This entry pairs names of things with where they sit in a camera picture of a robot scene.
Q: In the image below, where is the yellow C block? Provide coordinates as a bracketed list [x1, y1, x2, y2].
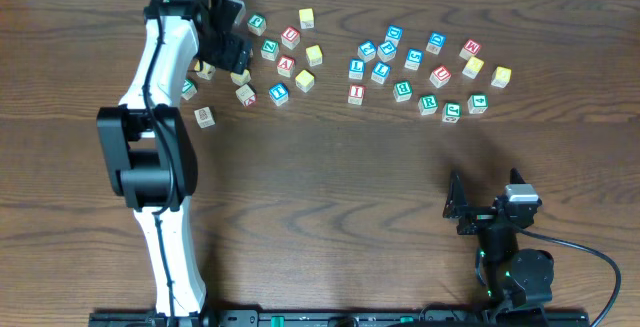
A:
[230, 69, 251, 86]

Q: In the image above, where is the yellow O block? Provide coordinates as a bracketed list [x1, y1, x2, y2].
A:
[305, 45, 323, 67]

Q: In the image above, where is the green R block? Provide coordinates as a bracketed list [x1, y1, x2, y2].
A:
[418, 94, 438, 115]

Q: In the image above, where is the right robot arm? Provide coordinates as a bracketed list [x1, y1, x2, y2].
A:
[443, 168, 554, 324]

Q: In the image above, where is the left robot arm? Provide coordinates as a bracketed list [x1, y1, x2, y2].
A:
[89, 0, 252, 326]

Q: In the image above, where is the yellow block far left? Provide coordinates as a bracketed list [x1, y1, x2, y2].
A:
[194, 60, 216, 81]

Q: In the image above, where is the green J block left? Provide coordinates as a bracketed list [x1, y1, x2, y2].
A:
[247, 14, 267, 36]

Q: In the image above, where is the green j block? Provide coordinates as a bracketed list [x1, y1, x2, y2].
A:
[247, 14, 267, 36]
[442, 102, 461, 123]

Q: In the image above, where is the green Z block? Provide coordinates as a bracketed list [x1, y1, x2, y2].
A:
[261, 39, 279, 61]

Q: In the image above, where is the green V block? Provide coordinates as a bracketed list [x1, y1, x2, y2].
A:
[181, 78, 197, 100]

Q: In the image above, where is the plain red-sided block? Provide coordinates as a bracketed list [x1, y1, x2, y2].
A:
[236, 84, 257, 107]

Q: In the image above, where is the red A block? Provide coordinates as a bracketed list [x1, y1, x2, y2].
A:
[277, 55, 295, 78]

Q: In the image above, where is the red U block left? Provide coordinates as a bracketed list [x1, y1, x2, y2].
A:
[280, 26, 301, 50]

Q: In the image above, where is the red u block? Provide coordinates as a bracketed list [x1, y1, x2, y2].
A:
[429, 65, 451, 88]
[280, 26, 301, 50]

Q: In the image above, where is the plain picture block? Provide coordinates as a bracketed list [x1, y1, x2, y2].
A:
[194, 107, 216, 129]

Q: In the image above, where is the blue T block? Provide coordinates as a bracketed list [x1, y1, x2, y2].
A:
[269, 83, 289, 106]

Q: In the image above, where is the green 4 block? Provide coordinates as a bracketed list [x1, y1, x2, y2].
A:
[467, 94, 488, 114]

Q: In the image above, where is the green J block right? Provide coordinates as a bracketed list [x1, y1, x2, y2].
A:
[442, 102, 461, 123]

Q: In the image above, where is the yellow block top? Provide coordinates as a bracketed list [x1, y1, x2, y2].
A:
[299, 8, 315, 29]

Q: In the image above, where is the yellow S block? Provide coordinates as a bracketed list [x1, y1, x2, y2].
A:
[295, 70, 315, 93]

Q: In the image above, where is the yellow G block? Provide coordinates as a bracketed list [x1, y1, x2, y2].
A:
[491, 66, 512, 88]

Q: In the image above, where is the yellow K block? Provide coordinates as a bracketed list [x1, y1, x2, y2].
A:
[462, 56, 484, 79]

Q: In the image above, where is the green B block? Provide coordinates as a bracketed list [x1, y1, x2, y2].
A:
[393, 81, 413, 102]

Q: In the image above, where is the red U block right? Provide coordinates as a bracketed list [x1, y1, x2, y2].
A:
[429, 65, 451, 88]

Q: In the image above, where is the red M block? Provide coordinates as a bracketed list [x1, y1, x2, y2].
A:
[459, 39, 482, 60]

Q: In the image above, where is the blue L block left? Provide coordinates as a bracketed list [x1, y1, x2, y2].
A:
[348, 59, 365, 80]

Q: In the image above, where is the blue l block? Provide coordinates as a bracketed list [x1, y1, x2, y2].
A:
[348, 59, 365, 80]
[371, 62, 391, 85]

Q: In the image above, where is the red I block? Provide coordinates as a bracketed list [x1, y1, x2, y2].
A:
[347, 84, 366, 106]

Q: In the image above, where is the blue 2 block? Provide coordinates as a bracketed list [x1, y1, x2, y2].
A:
[357, 40, 377, 63]

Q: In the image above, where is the blue 5 block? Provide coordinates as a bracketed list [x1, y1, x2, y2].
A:
[404, 48, 424, 71]

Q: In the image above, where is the blue L block right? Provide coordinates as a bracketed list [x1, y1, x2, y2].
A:
[371, 62, 391, 85]

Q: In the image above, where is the blue D block right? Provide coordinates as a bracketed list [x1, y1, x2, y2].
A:
[426, 32, 446, 55]

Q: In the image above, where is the blue d block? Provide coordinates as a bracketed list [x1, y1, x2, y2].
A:
[426, 32, 446, 55]
[385, 25, 404, 47]

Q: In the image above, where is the blue P block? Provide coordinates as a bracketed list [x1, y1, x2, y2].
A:
[377, 41, 397, 62]

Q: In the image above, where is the blue D block left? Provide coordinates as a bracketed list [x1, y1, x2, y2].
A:
[385, 25, 404, 47]

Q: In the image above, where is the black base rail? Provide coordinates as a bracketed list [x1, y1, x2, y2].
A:
[88, 308, 591, 327]

